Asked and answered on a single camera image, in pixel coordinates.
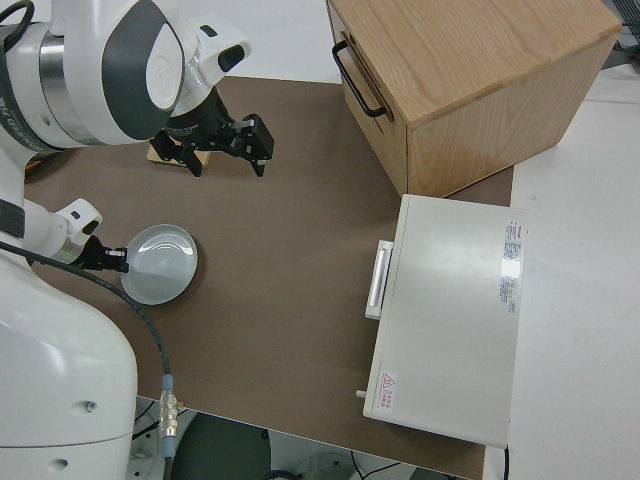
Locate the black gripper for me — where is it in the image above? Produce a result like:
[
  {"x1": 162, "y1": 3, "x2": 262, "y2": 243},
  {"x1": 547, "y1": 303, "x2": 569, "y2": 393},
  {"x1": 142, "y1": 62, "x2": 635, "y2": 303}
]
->
[
  {"x1": 79, "y1": 235, "x2": 131, "y2": 274},
  {"x1": 152, "y1": 87, "x2": 275, "y2": 179}
]

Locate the gray plate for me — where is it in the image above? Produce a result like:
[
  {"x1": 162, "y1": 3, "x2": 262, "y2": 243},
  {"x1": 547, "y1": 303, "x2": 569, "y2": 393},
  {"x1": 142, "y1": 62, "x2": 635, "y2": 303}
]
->
[{"x1": 120, "y1": 223, "x2": 201, "y2": 306}]

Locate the wooden mug rack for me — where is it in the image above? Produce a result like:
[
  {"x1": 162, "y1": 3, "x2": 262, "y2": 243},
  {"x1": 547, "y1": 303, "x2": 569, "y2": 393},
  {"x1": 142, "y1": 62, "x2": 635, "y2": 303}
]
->
[{"x1": 146, "y1": 143, "x2": 211, "y2": 170}]

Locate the brown table mat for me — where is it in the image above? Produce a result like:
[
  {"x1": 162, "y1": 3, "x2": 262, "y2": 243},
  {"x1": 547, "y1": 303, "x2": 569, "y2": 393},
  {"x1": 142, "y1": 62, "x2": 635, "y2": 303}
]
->
[{"x1": 22, "y1": 74, "x2": 516, "y2": 480}]

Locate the black round base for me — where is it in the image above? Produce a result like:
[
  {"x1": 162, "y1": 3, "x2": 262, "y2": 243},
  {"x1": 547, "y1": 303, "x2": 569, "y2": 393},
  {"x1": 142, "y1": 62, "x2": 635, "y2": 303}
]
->
[{"x1": 174, "y1": 412, "x2": 271, "y2": 480}]

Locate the white toaster oven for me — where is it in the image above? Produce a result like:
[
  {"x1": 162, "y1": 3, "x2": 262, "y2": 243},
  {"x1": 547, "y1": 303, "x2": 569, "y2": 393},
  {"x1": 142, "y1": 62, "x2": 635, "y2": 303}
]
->
[{"x1": 353, "y1": 193, "x2": 530, "y2": 448}]

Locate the black cable with metal connector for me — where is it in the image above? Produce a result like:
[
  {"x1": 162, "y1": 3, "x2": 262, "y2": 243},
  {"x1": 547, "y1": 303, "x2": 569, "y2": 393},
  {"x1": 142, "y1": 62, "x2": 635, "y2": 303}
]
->
[{"x1": 0, "y1": 239, "x2": 180, "y2": 480}]

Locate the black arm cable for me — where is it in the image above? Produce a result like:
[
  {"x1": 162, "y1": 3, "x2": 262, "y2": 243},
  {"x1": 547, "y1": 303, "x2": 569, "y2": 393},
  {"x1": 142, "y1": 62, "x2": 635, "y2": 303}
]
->
[{"x1": 0, "y1": 0, "x2": 34, "y2": 49}]

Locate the wooden box with black handle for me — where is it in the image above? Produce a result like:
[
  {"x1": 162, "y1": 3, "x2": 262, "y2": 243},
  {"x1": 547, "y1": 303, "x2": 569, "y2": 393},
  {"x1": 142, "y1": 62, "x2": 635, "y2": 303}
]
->
[{"x1": 324, "y1": 0, "x2": 623, "y2": 199}]

